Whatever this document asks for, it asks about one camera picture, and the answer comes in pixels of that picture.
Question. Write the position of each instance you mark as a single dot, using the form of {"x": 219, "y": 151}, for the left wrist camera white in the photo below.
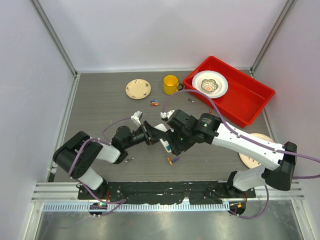
{"x": 136, "y": 118}

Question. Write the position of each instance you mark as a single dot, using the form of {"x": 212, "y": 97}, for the orange battery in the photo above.
{"x": 170, "y": 161}

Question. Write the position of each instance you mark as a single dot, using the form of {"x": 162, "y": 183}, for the slotted cable duct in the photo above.
{"x": 89, "y": 206}

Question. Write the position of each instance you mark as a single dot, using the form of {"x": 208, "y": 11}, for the yellow mug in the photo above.
{"x": 171, "y": 85}

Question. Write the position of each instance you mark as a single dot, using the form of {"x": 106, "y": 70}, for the white plate in bin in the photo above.
{"x": 209, "y": 74}

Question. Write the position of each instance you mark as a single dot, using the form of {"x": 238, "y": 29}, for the pink rimmed plate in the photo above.
{"x": 252, "y": 163}

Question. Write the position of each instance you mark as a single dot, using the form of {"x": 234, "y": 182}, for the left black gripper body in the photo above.
{"x": 145, "y": 135}

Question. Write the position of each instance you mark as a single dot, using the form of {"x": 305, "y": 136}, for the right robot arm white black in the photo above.
{"x": 277, "y": 161}

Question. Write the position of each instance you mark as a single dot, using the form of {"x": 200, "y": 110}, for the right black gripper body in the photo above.
{"x": 180, "y": 141}

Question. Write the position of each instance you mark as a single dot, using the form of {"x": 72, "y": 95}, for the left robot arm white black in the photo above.
{"x": 77, "y": 155}

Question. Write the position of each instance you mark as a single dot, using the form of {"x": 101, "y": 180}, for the small patterned bowl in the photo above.
{"x": 209, "y": 85}

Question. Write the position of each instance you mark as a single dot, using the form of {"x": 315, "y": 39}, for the cream floral plate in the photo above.
{"x": 138, "y": 89}

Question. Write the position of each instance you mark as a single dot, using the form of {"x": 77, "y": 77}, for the red battery top group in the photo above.
{"x": 155, "y": 104}

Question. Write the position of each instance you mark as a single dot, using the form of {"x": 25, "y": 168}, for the white remote control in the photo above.
{"x": 163, "y": 141}

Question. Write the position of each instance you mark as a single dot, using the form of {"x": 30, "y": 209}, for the red plastic bin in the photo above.
{"x": 245, "y": 97}

